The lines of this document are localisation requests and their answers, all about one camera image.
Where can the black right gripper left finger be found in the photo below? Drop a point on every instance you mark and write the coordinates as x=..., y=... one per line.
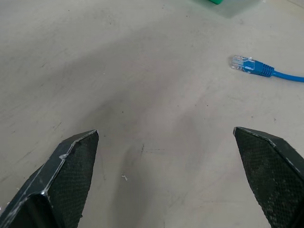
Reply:
x=59, y=180

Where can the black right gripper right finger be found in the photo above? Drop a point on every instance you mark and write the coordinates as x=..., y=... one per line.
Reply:
x=273, y=178

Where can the green block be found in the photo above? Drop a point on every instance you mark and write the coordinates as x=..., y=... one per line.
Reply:
x=215, y=1

